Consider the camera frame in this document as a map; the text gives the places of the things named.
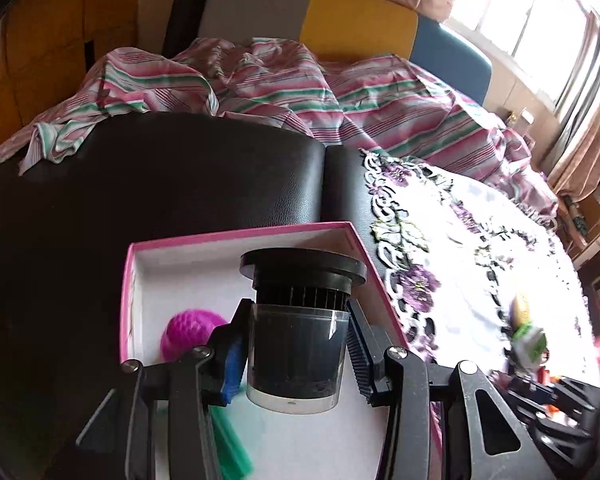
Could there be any orange plastic clip part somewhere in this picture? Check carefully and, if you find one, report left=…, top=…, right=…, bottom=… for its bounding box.
left=547, top=376, right=562, bottom=416

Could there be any white green air freshener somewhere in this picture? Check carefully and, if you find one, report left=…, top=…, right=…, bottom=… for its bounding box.
left=512, top=323, right=547, bottom=373

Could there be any yellow perforated egg shell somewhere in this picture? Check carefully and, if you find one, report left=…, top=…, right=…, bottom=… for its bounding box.
left=509, top=295, right=531, bottom=332

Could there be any black rolled mat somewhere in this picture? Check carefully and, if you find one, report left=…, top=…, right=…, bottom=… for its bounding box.
left=161, top=0, right=207, bottom=58

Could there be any green plastic flanged part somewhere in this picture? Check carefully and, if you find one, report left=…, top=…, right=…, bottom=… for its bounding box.
left=209, top=406, right=253, bottom=480

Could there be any pink white shallow box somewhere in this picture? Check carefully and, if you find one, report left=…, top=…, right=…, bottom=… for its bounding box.
left=109, top=222, right=431, bottom=479

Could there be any pink green striped sheet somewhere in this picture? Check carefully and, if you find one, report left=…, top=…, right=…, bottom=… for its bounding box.
left=0, top=38, right=558, bottom=224

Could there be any white floral embroidered tablecloth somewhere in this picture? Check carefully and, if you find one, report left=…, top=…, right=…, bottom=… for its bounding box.
left=358, top=151, right=600, bottom=386

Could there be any wooden wall cabinet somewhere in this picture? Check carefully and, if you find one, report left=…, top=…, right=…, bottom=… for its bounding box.
left=0, top=0, right=137, bottom=145

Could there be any black grey cylindrical jar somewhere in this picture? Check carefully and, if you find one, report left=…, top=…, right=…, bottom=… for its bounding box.
left=240, top=247, right=367, bottom=415

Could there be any magenta plastic toy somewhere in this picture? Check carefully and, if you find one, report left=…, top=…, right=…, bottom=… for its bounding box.
left=160, top=309, right=227, bottom=362

